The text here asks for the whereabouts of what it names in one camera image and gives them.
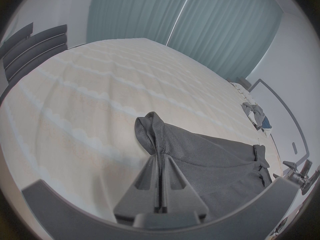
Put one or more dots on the pile of clothes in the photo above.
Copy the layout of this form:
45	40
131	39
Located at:
257	115

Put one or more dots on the bed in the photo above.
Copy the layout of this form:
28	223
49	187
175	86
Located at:
100	96

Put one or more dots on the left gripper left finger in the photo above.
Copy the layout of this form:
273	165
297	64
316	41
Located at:
140	199

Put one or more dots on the black chest of drawers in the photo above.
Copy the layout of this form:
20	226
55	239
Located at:
37	51

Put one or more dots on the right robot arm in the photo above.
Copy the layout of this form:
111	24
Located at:
300	176

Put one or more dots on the blue-green curtain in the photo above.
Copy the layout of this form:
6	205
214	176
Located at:
135	11
225	31

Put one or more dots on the white printed pillow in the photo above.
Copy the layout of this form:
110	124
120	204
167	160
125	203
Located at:
243	91

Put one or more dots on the black T-shirt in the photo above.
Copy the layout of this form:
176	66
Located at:
212	169

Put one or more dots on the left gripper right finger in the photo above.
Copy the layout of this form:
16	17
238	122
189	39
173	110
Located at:
182	199

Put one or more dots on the grey bedside table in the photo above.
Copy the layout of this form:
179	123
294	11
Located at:
241	81

